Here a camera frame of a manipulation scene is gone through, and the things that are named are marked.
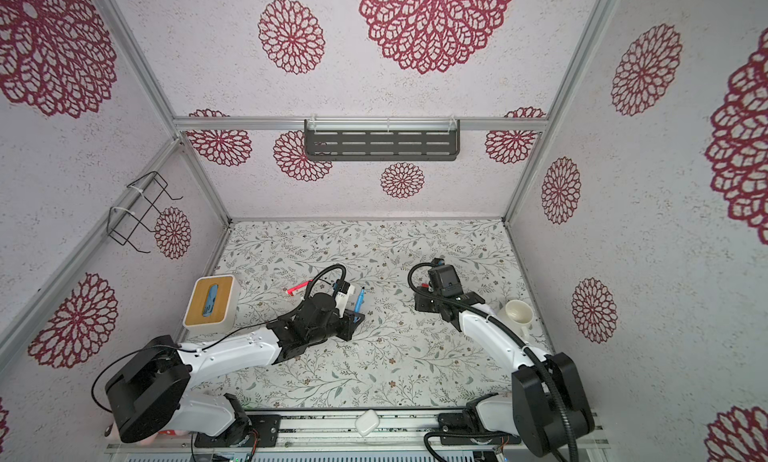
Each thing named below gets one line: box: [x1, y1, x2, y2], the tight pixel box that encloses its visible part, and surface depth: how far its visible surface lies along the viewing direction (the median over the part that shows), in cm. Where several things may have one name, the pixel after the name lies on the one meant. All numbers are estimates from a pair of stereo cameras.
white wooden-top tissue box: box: [182, 274, 240, 335], surface depth 93 cm
